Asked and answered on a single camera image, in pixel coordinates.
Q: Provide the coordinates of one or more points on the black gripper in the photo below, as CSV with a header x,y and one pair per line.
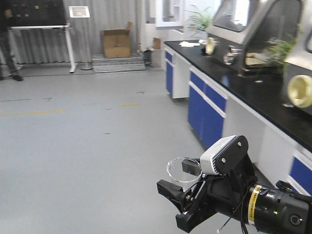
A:
x,y
226,194

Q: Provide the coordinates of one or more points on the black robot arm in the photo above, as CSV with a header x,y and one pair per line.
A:
x,y
270,210

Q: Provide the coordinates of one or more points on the blue lab bench cabinets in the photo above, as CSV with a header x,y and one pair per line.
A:
x,y
222,104

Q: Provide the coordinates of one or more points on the metal floor grating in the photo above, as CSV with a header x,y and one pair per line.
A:
x,y
103,65

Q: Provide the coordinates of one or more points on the cream glove port far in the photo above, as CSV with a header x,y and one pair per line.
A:
x,y
210,45

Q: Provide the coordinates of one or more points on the cream glove port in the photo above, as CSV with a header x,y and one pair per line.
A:
x,y
300,91
210,45

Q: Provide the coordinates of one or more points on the small cardboard box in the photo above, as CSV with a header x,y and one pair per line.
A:
x,y
157,43

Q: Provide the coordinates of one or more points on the cream glove port near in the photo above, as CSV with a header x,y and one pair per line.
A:
x,y
300,91

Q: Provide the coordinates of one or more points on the large cardboard box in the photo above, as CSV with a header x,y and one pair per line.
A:
x,y
116,43

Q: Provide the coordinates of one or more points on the green potted plant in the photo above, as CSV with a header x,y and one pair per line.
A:
x,y
199,19

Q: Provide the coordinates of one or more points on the steel glove box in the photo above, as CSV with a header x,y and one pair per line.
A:
x,y
245,30

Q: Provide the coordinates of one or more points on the sign stand with picture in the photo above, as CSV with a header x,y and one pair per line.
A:
x,y
82,12

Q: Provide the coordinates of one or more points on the person in dark clothes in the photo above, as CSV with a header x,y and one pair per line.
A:
x,y
6,20

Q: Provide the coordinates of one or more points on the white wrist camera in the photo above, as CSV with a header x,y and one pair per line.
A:
x,y
224,155

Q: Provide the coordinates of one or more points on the white frame table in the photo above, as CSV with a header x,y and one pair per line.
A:
x,y
42,44

